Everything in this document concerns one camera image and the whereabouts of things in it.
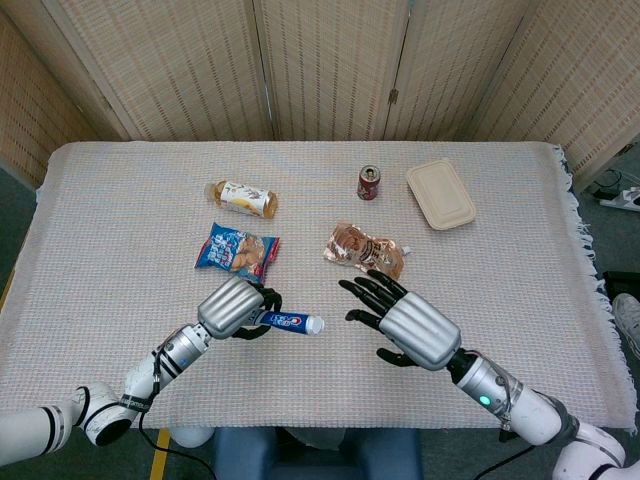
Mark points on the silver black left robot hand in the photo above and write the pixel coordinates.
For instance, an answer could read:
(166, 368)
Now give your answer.
(227, 307)

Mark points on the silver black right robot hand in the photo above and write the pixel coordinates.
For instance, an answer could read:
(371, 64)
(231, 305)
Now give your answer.
(417, 330)

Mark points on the blue white toothpaste tube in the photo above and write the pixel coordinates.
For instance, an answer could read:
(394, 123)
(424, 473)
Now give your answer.
(290, 321)

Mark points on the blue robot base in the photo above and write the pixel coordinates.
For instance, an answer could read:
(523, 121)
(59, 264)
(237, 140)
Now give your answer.
(310, 457)

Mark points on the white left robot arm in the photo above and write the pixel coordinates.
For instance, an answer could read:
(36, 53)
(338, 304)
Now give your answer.
(150, 370)

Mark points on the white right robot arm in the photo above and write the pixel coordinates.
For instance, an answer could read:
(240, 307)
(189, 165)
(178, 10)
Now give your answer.
(525, 410)

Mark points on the blue cookie snack bag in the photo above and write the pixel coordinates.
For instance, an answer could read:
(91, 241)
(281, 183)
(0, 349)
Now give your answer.
(235, 250)

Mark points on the brown snack packet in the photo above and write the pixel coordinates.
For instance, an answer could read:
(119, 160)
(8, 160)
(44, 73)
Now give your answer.
(357, 247)

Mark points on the yellow tea bottle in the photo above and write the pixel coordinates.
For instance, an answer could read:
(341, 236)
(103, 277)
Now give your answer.
(242, 199)

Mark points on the white woven tablecloth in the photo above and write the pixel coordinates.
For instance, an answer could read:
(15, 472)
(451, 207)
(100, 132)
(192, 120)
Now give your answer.
(125, 250)

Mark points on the beige lidded food container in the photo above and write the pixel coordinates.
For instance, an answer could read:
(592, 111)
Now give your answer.
(440, 195)

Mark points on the red soda can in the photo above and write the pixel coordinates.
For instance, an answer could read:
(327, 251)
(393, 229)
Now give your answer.
(369, 186)

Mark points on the white shoe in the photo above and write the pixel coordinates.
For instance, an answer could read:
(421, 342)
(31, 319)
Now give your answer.
(627, 320)

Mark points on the brass screen hinge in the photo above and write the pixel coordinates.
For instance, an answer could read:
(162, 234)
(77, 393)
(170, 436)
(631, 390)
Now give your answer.
(393, 96)

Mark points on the white power strip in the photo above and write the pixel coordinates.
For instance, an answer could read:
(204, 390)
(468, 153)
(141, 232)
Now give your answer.
(622, 197)

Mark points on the woven folding screen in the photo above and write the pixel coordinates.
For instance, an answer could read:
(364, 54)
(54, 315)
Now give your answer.
(325, 65)

